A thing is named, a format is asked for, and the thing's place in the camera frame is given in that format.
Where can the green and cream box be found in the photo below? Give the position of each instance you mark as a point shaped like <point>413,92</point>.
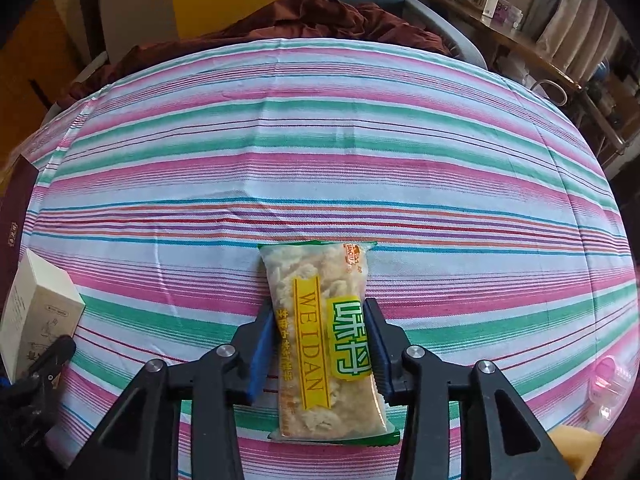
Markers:
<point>40,300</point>

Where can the wooden desk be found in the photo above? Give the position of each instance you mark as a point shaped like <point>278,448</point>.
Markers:
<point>530,50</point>

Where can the clear rice cracker packet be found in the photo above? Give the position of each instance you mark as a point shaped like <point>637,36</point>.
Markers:
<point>310,320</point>

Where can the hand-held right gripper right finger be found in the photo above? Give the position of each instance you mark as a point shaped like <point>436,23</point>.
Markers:
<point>377,355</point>

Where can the wooden wardrobe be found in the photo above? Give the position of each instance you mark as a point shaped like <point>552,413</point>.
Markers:
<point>35,70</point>

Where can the striped side curtain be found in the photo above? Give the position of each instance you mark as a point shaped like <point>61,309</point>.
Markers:
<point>580,25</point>

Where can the dark red blanket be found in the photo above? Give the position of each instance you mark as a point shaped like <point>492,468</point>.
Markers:
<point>310,20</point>

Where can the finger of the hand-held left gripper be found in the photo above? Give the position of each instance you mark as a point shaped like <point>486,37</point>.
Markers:
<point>52,362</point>

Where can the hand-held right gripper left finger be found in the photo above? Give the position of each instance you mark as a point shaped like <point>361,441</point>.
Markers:
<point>260,360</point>

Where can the purple carton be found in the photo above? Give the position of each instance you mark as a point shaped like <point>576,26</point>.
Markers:
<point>510,15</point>

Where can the yellow cake packet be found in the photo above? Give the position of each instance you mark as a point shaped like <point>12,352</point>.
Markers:
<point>575,452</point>

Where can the clear plastic container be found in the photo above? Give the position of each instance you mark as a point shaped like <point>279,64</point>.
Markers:
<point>610,385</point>

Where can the grey chair armrest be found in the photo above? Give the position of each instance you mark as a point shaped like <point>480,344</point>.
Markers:
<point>450,32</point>

